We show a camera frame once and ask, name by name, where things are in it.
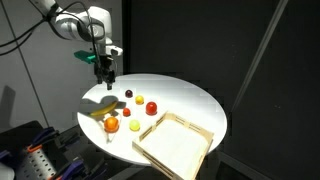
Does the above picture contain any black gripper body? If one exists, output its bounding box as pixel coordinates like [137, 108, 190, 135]
[94, 54, 118, 77]

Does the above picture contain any yellow toy banana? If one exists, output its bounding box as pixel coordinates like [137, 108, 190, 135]
[88, 100, 119, 118]

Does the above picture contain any small yellow-orange toy fruit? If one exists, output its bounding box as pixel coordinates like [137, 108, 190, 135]
[134, 94, 145, 106]

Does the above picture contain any toy orange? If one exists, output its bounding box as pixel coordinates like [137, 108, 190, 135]
[103, 116, 120, 134]

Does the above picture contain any red toy tomato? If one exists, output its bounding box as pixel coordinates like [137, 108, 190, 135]
[145, 101, 158, 117]

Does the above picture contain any yellow toy lemon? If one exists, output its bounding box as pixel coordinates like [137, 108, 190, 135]
[129, 119, 141, 132]

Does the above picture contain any light wooden tray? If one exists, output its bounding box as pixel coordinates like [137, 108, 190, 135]
[132, 111, 215, 180]

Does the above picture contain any blue clamp with orange tip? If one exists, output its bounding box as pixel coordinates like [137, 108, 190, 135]
[27, 126, 81, 154]
[48, 156, 108, 180]

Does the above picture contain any perforated metal board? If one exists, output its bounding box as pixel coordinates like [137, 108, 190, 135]
[14, 148, 58, 180]

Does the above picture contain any white rounded object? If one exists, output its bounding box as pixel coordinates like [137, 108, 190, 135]
[0, 162, 16, 180]

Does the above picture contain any grey diagonal bar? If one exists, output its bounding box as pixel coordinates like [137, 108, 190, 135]
[230, 0, 290, 113]

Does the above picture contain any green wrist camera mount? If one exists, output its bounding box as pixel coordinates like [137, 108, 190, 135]
[73, 49, 98, 65]

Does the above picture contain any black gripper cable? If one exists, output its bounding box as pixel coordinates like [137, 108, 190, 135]
[54, 0, 103, 68]

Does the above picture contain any thin black wall cable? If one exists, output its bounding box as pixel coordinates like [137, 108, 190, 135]
[0, 1, 51, 128]

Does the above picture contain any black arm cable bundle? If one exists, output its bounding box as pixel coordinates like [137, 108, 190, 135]
[0, 0, 51, 58]

